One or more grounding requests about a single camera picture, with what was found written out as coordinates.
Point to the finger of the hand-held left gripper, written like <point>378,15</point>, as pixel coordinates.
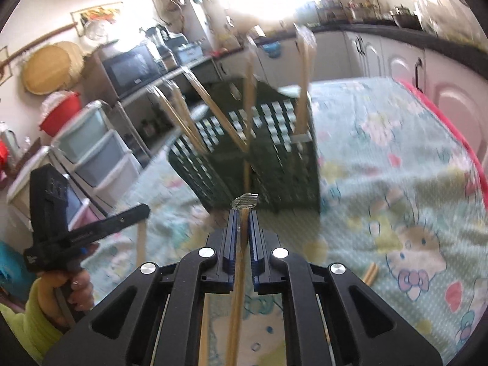
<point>114,223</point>

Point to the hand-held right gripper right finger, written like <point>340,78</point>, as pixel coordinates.
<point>255,236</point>

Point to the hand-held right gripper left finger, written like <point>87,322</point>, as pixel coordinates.
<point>230,236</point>

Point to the green plastic utensil holder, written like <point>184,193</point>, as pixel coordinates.
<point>282,175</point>

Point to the person's left forearm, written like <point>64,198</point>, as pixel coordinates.
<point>26,324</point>

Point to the person's left hand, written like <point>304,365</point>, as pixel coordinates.
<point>82,293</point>

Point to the pink blue plastic drawer unit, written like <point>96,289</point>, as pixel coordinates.
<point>76,206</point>

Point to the pale blue plastic drawer unit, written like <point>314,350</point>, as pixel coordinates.
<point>95,152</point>

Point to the teal plastic object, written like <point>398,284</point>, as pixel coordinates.
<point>8,263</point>

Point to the white red kettle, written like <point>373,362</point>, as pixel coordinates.
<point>8,143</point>

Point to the red plastic basin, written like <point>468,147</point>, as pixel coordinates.
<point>61,116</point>

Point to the white plastic bag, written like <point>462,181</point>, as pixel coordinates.
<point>53,102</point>

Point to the cartoon printed blanket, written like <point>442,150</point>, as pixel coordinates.
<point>366,183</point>

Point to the round bamboo tray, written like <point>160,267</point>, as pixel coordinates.
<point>45,68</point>

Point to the metal kitchen shelf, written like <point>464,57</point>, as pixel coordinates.
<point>160,84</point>

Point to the round woven tray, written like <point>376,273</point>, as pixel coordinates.
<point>77,59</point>

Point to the black microwave oven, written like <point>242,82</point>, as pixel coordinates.
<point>131,66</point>

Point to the wooden rolling pin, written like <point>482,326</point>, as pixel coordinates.
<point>38,44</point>

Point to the blue-grey plastic crate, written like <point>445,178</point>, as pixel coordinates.
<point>188,53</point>

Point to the blue plastic bowl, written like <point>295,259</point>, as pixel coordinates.
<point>272,48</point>

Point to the black blender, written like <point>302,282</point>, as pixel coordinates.
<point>158,38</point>

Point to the grey kitchen appliance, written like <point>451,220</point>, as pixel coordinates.
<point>178,40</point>

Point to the steel cooking pot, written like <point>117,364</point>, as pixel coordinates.
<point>404,17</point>

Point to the black countertop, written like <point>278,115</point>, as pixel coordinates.
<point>438,40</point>

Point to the clear plastic bag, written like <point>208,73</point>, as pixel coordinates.
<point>436,11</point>

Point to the fruit wall poster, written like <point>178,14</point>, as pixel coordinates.
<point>99,13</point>

